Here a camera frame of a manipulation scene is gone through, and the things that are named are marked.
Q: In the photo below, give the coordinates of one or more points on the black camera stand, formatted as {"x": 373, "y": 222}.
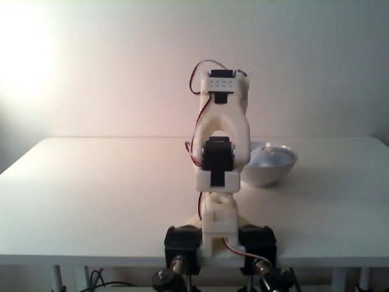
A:
{"x": 279, "y": 281}

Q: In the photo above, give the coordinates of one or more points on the white table leg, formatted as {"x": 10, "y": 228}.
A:
{"x": 338, "y": 280}
{"x": 57, "y": 278}
{"x": 79, "y": 280}

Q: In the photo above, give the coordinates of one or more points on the white ceramic bowl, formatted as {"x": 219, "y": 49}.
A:
{"x": 267, "y": 178}

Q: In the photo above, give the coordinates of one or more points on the black table clamp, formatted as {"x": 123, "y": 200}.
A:
{"x": 258, "y": 240}
{"x": 182, "y": 240}

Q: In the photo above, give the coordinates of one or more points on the black tripod mount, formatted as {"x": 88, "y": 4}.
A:
{"x": 162, "y": 278}

